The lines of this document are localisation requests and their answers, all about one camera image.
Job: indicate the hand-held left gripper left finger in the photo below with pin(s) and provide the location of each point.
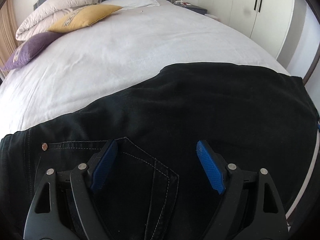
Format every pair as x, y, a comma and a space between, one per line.
105, 166

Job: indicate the white pillow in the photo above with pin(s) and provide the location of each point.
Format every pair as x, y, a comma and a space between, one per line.
135, 1

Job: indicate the purple cushion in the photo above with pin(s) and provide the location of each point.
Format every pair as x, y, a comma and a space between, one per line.
30, 48

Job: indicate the white power strip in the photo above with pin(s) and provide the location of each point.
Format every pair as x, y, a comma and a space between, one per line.
182, 3

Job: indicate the white striped waste bin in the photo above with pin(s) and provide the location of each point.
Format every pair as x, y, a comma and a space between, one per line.
212, 17

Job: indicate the yellow cushion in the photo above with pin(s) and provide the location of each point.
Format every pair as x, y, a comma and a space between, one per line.
85, 16

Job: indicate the dark grey nightstand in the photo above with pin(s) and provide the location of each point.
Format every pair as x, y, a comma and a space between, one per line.
197, 9

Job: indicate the white wardrobe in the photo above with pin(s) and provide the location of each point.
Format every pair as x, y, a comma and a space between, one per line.
237, 10

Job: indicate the beige curtain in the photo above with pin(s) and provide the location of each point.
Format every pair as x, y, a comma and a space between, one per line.
6, 30

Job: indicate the black pants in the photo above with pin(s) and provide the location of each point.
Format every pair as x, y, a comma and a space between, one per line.
175, 105

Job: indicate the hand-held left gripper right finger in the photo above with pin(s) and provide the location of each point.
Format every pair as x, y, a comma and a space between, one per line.
210, 167

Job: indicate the folded beige duvet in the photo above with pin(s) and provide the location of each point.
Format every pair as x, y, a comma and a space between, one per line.
57, 7

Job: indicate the bed with white sheet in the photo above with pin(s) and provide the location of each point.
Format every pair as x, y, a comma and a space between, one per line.
125, 55

